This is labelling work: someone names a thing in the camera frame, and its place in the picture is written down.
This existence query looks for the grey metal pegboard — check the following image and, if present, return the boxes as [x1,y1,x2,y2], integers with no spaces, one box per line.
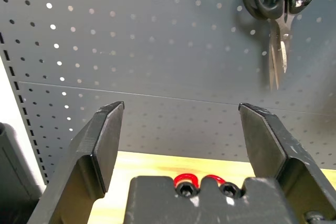
[0,0,336,185]

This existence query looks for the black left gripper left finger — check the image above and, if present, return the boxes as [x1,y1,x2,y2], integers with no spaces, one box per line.
[27,101,125,224]

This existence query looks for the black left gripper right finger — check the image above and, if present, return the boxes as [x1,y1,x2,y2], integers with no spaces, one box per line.
[238,102,336,224]

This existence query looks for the black handled scissors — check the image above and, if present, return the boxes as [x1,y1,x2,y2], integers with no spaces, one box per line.
[241,0,323,91]

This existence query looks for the red handled scissors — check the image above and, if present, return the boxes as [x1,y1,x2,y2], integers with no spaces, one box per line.
[173,173,227,187]

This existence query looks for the large black hard case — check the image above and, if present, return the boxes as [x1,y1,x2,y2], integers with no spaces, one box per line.
[0,122,44,224]

